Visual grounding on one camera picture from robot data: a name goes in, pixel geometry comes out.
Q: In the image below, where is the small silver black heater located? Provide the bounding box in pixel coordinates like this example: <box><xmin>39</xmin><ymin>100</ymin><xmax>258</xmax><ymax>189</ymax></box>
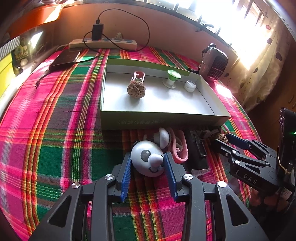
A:
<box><xmin>199</xmin><ymin>43</ymin><xmax>228</xmax><ymax>81</ymax></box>

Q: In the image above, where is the white power strip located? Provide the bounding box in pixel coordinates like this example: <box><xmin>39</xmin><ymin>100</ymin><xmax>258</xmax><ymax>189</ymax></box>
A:
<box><xmin>69</xmin><ymin>38</ymin><xmax>137</xmax><ymax>50</ymax></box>

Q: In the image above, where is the pink clip with green insert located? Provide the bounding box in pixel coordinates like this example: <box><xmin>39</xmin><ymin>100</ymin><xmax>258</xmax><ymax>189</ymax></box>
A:
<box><xmin>130</xmin><ymin>71</ymin><xmax>145</xmax><ymax>84</ymax></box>

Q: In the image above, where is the pink green plaid bedsheet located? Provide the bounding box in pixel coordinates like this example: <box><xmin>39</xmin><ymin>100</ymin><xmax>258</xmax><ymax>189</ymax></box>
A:
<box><xmin>1</xmin><ymin>47</ymin><xmax>260</xmax><ymax>240</ymax></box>

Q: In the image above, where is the grey usb cable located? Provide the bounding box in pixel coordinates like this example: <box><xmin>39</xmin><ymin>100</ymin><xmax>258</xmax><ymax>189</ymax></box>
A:
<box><xmin>199</xmin><ymin>126</ymin><xmax>221</xmax><ymax>141</ymax></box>

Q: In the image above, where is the small clear round jar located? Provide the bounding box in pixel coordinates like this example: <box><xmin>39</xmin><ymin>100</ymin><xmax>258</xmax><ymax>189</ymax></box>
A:
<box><xmin>184</xmin><ymin>80</ymin><xmax>196</xmax><ymax>93</ymax></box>

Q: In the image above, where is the shallow green white cardboard box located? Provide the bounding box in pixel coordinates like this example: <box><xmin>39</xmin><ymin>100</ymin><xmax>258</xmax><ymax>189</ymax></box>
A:
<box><xmin>100</xmin><ymin>58</ymin><xmax>231</xmax><ymax>130</ymax></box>

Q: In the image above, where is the black charger adapter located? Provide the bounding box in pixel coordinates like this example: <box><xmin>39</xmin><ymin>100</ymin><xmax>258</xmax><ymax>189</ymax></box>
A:
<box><xmin>91</xmin><ymin>24</ymin><xmax>104</xmax><ymax>41</ymax></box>

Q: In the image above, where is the white panda face gadget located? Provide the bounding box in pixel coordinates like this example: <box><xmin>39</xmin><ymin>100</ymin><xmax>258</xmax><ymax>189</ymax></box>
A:
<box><xmin>131</xmin><ymin>141</ymin><xmax>164</xmax><ymax>177</ymax></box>

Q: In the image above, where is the yellow box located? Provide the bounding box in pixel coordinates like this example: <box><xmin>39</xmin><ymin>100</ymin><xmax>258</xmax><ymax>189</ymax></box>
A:
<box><xmin>0</xmin><ymin>53</ymin><xmax>15</xmax><ymax>96</ymax></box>

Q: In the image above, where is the small white egg gadget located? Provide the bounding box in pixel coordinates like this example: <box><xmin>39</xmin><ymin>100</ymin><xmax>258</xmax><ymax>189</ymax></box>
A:
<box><xmin>144</xmin><ymin>128</ymin><xmax>171</xmax><ymax>149</ymax></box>

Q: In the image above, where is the cream dotted curtain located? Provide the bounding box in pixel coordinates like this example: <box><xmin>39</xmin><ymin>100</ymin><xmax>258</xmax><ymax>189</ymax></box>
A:
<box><xmin>222</xmin><ymin>1</ymin><xmax>292</xmax><ymax>112</ymax></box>

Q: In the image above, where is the black charger cable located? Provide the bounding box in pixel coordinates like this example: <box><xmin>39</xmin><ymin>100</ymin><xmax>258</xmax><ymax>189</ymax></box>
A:
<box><xmin>34</xmin><ymin>8</ymin><xmax>151</xmax><ymax>89</ymax></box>

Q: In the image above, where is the black smartphone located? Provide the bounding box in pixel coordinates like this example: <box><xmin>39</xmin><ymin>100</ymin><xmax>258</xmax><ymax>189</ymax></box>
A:
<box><xmin>49</xmin><ymin>47</ymin><xmax>83</xmax><ymax>72</ymax></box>

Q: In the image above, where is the striped green white box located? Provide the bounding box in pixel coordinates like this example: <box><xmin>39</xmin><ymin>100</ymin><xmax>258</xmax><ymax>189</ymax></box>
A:
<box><xmin>0</xmin><ymin>36</ymin><xmax>20</xmax><ymax>60</ymax></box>

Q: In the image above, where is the green top white stand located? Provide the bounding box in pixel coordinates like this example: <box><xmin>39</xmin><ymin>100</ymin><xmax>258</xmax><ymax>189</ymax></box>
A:
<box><xmin>163</xmin><ymin>70</ymin><xmax>182</xmax><ymax>89</ymax></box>

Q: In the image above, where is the pink carabiner clip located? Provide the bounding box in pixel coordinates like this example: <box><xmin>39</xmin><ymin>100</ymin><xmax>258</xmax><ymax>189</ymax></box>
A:
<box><xmin>167</xmin><ymin>128</ymin><xmax>189</xmax><ymax>164</ymax></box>

